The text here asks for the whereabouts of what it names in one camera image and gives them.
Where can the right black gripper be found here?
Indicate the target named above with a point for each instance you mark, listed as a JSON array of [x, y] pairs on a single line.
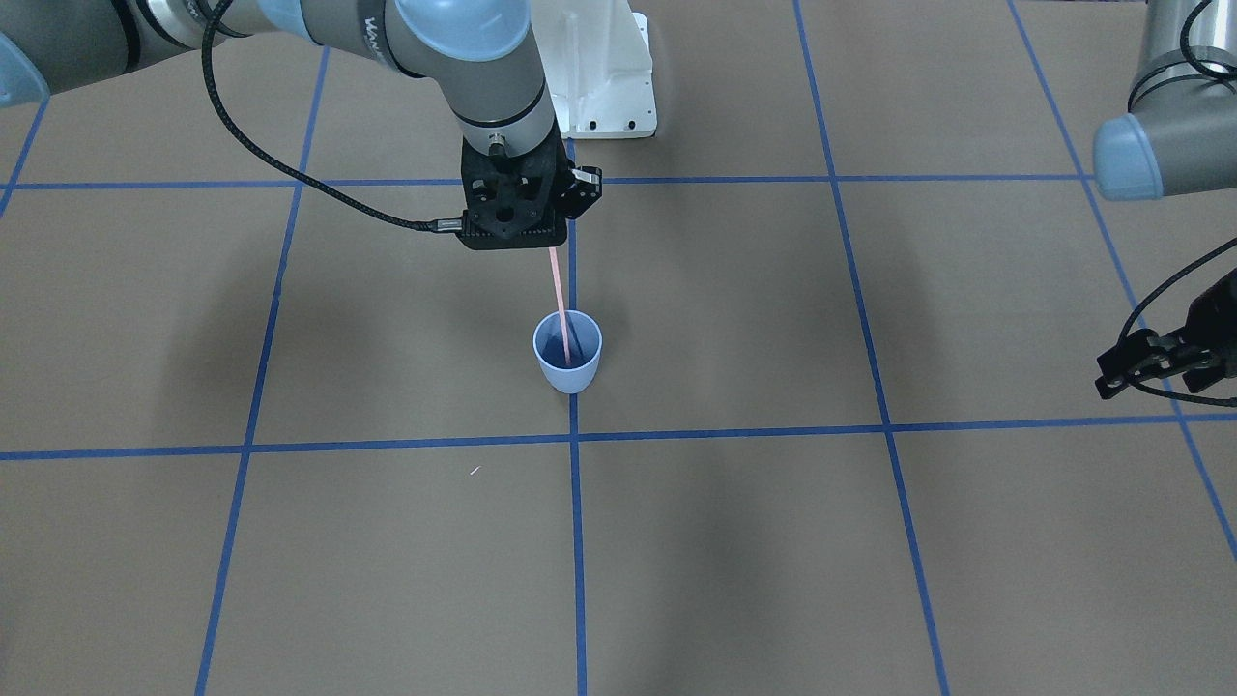
[[583, 186]]

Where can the pink chopstick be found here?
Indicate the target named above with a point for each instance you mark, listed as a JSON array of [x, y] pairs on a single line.
[[559, 297]]

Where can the blue plastic cup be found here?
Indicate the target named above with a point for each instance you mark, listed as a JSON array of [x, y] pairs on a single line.
[[586, 343]]

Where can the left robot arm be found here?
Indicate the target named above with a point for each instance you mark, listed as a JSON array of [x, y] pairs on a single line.
[[1178, 135]]

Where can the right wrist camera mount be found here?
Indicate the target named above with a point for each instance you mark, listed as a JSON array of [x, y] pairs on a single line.
[[512, 203]]

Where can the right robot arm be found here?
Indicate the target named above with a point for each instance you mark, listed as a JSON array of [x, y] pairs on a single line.
[[161, 64]]

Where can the white pedestal column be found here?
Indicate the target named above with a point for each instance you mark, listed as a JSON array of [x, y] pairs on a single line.
[[599, 68]]

